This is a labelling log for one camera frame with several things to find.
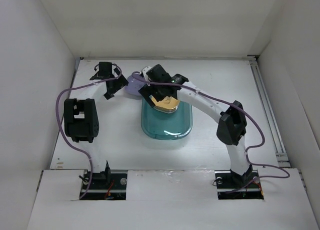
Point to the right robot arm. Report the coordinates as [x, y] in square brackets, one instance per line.
[231, 123]

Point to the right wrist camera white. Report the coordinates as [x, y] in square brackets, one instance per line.
[143, 73]

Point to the yellow plate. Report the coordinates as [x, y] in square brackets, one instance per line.
[167, 105]

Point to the teal transparent plastic bin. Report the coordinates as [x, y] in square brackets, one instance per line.
[166, 126]

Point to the front mounting rail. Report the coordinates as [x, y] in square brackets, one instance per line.
[156, 185]

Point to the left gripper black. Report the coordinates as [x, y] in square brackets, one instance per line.
[120, 82]

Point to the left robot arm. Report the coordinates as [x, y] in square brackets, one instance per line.
[81, 121]

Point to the aluminium rail right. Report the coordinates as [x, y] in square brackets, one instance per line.
[280, 151]

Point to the purple square plate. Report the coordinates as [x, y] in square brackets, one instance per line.
[134, 85]

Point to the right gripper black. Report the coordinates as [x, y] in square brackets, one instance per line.
[148, 90]

